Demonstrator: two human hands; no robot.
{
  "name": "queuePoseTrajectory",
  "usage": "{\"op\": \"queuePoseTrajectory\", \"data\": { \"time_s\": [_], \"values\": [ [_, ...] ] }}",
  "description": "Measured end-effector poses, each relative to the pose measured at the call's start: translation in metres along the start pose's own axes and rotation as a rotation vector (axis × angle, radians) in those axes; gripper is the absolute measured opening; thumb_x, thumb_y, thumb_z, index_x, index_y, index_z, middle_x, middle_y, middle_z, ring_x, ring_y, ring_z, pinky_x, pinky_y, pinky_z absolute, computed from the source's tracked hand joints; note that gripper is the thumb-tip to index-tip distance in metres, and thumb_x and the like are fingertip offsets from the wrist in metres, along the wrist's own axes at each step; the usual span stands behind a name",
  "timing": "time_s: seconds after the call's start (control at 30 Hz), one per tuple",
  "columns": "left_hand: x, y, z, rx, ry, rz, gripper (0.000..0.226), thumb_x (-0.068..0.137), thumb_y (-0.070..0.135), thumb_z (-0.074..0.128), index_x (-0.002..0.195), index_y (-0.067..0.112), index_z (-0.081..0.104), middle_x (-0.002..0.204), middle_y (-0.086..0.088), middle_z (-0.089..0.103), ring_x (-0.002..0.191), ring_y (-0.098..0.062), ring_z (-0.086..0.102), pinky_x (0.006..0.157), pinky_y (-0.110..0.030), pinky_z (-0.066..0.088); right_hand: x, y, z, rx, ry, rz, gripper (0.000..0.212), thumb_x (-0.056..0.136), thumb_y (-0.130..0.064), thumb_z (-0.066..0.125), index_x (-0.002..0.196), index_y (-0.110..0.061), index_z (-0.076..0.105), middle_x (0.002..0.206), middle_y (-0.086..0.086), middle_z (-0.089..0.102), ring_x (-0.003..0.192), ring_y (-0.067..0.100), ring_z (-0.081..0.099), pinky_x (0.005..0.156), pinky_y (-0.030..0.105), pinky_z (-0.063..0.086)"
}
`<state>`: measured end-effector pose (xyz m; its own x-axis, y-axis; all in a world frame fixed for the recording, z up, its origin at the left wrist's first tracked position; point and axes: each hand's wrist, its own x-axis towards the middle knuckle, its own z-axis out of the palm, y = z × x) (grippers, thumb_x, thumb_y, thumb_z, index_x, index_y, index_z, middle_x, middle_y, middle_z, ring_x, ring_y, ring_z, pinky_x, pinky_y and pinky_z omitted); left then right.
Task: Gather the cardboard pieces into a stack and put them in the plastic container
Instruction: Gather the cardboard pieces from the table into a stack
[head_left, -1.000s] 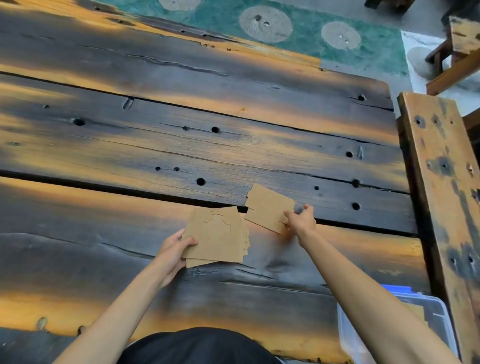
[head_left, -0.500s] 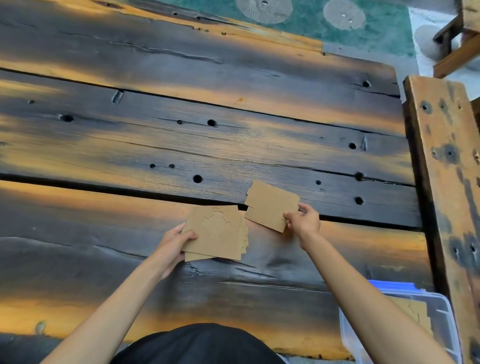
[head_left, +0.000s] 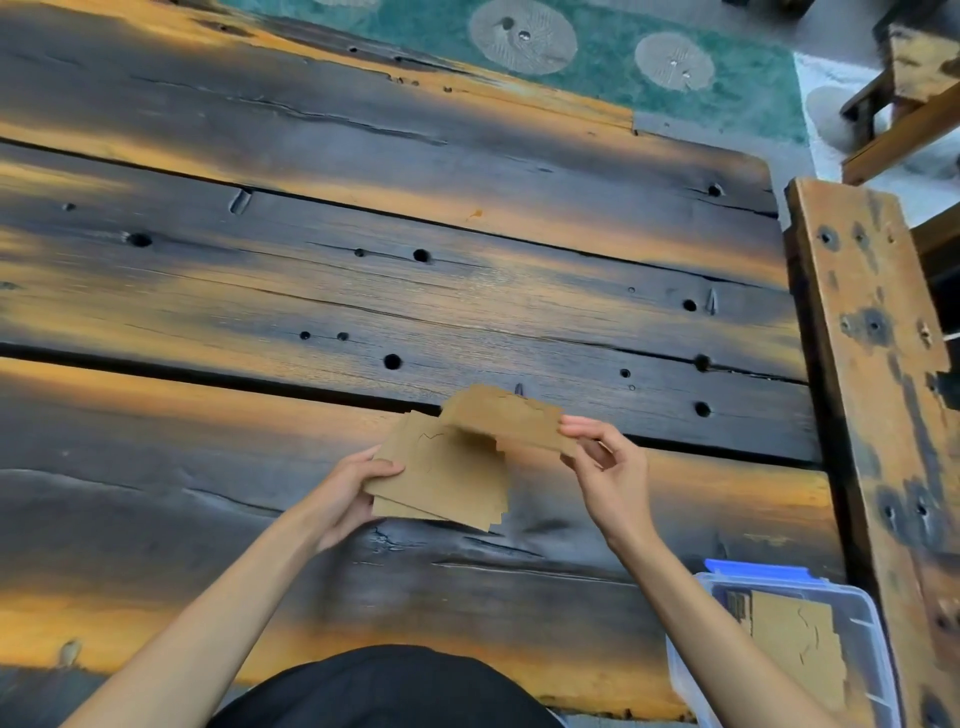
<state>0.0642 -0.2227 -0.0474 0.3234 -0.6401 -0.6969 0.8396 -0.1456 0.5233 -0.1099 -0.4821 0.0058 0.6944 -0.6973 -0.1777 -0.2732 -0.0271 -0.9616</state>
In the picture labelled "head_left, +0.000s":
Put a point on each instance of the person's right hand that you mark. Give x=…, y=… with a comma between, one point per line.
x=622, y=495

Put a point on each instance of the person's left hand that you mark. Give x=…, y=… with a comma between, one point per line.
x=341, y=502

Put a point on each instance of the stack of cardboard pieces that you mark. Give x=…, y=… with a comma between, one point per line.
x=787, y=637

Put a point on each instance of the clear plastic box blue clips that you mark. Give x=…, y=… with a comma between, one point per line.
x=862, y=622

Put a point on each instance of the person's right forearm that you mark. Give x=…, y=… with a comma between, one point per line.
x=712, y=630

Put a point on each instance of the person's left forearm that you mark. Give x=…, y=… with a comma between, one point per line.
x=202, y=637

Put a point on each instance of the person's black shirt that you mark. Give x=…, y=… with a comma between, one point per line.
x=382, y=694

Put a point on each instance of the weathered wooden bench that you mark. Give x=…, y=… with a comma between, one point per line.
x=870, y=420

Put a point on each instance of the green floor strip with discs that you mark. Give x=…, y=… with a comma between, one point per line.
x=600, y=75

